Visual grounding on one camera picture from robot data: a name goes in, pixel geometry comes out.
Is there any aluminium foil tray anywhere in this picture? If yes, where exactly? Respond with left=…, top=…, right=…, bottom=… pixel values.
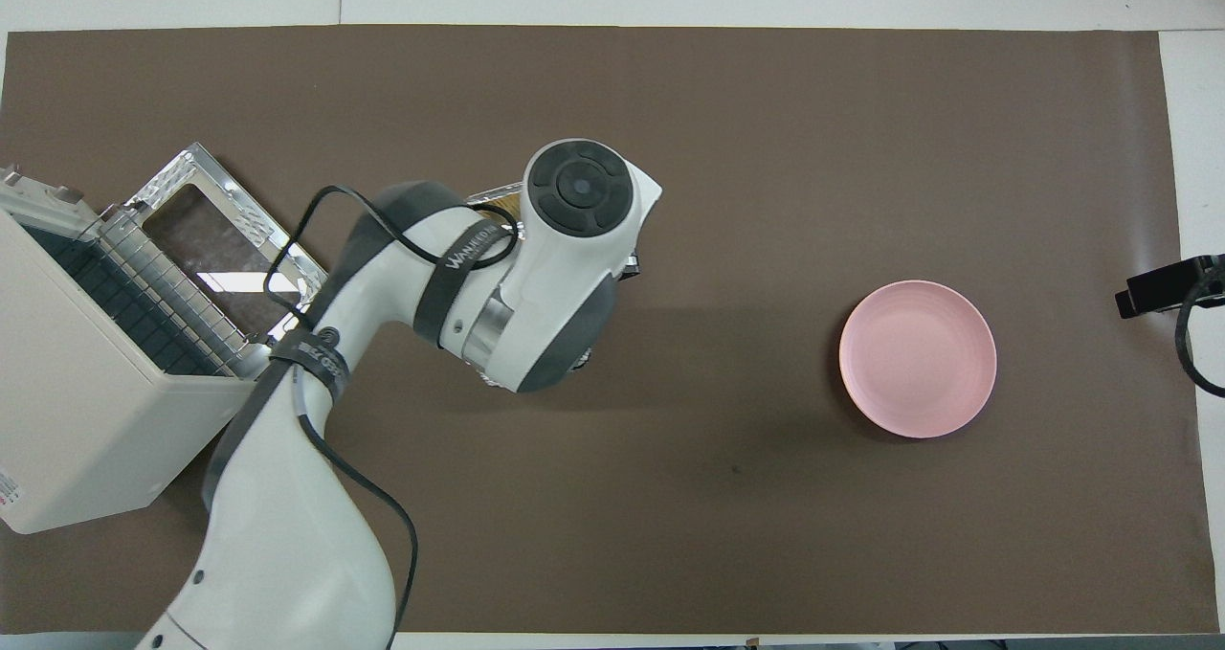
left=467, top=179, right=525, bottom=213

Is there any chrome glass oven door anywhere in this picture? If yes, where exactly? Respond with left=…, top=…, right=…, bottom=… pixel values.
left=124, top=142, right=347, bottom=364

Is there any white toaster oven body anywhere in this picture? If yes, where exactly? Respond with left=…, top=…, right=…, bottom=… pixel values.
left=0, top=165, right=262, bottom=536

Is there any brown table mat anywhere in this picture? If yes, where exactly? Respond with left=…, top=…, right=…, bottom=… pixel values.
left=0, top=25, right=1221, bottom=635

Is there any pink round plate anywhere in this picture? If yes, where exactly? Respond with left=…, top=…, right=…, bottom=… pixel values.
left=839, top=280, right=998, bottom=439

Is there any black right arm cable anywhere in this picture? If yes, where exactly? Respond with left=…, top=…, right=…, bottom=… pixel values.
left=1174, top=265, right=1225, bottom=398

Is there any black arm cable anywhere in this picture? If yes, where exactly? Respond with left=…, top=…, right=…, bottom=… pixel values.
left=262, top=185, right=523, bottom=650
left=1174, top=265, right=1225, bottom=398

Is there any black lettered velcro strap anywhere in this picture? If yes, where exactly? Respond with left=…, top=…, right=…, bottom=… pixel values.
left=412, top=221, right=518, bottom=349
left=268, top=327, right=347, bottom=404

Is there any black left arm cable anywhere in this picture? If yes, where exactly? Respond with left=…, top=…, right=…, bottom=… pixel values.
left=262, top=185, right=523, bottom=650

